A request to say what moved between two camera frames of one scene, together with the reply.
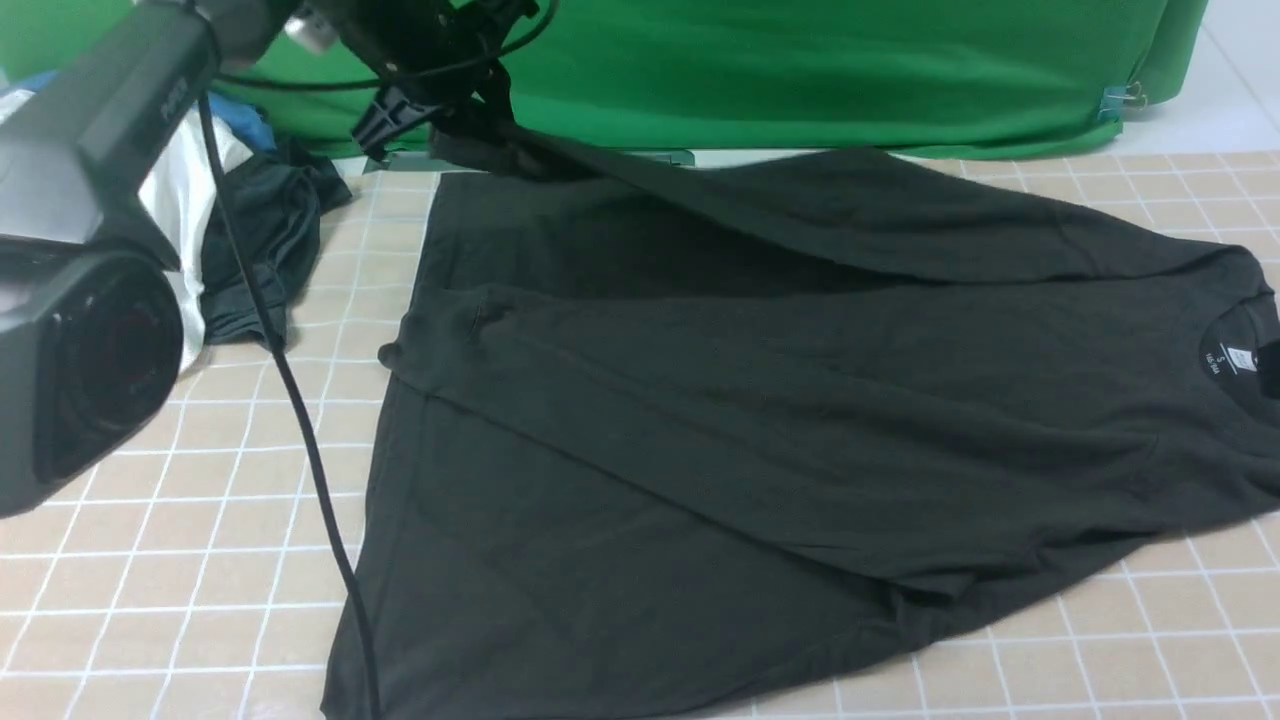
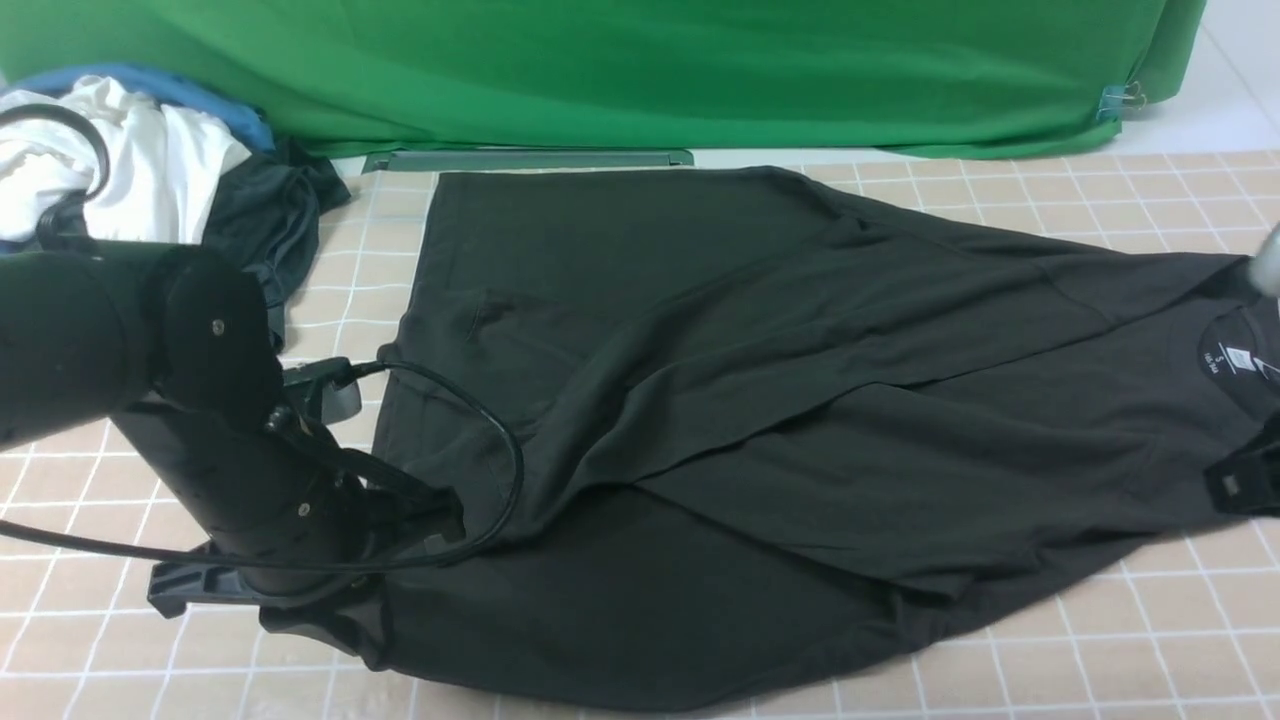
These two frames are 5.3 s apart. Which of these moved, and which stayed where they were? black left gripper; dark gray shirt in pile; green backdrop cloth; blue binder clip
Moved: black left gripper
Stayed: blue binder clip; green backdrop cloth; dark gray shirt in pile
